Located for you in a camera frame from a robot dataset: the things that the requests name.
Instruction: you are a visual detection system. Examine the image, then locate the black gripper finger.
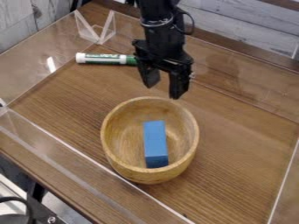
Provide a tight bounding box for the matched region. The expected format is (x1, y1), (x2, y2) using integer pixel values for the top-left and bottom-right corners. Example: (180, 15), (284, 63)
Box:
(169, 70), (192, 100)
(136, 59), (160, 88)

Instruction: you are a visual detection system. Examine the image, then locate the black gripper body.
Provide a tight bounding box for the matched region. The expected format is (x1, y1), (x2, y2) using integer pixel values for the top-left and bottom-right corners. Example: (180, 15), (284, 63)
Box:
(132, 23), (192, 73)

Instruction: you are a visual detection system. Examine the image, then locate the green Expo marker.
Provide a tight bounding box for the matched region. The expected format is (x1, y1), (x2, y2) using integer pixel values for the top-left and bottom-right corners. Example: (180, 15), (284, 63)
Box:
(76, 52), (136, 66)

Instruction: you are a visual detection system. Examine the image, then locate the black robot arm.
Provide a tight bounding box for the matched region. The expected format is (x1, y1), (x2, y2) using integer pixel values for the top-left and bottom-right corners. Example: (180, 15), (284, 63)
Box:
(132, 0), (194, 100)

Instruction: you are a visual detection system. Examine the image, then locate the brown wooden bowl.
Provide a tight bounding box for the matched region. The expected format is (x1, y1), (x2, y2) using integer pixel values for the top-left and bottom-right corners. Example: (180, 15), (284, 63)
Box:
(100, 96), (200, 185)

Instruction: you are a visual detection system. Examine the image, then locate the blue rectangular block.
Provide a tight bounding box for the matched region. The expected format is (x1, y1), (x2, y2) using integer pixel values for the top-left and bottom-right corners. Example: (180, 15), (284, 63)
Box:
(142, 121), (168, 168)

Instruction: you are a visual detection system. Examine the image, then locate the black metal stand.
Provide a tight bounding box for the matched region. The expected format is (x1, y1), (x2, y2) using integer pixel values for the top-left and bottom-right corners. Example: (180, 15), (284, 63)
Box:
(22, 180), (80, 224)

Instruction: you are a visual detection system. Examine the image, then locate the clear acrylic corner bracket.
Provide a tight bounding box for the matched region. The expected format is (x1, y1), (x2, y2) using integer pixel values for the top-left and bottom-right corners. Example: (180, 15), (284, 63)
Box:
(73, 10), (116, 45)

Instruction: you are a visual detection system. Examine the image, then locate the black cable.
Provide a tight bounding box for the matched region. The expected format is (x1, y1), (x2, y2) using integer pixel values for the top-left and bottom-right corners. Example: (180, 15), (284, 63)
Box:
(0, 195), (33, 224)

